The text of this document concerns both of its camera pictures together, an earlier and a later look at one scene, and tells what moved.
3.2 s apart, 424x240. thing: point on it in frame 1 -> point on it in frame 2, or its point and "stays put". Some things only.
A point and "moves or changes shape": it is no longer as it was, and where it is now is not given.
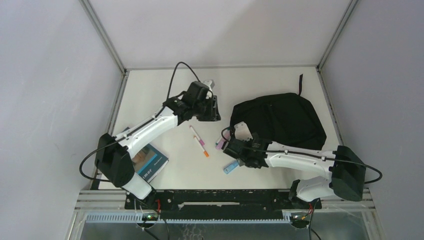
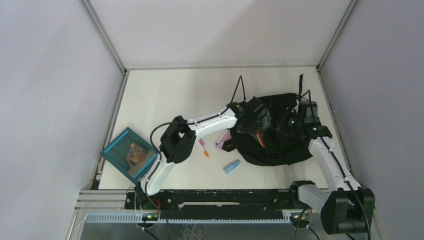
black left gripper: x=212 y=114 -> x=243 y=129
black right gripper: x=255 y=136 -> x=292 y=132
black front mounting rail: x=220 y=204 stays put
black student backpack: x=286 y=118 moves or changes shape
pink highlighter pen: x=227 y=134 stays put
